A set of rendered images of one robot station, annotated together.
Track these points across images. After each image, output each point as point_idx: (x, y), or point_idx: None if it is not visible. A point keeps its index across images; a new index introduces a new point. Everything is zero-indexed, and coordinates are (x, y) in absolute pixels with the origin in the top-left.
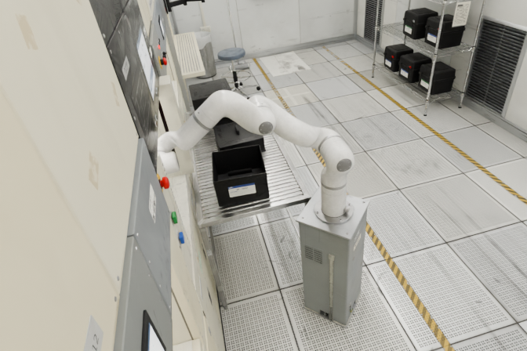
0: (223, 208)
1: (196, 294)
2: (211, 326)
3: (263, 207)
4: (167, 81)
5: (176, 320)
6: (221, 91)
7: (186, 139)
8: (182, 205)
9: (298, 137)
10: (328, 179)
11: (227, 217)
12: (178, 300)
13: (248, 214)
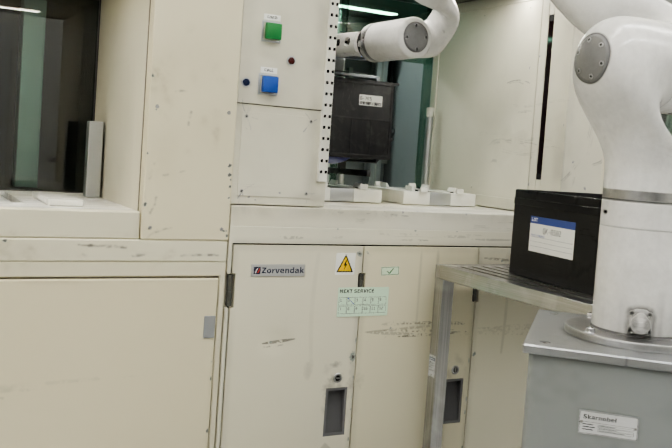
0: (505, 274)
1: (223, 204)
2: (243, 373)
3: (552, 292)
4: None
5: (138, 140)
6: None
7: None
8: (444, 211)
9: None
10: (603, 154)
11: (480, 275)
12: (146, 87)
13: (514, 290)
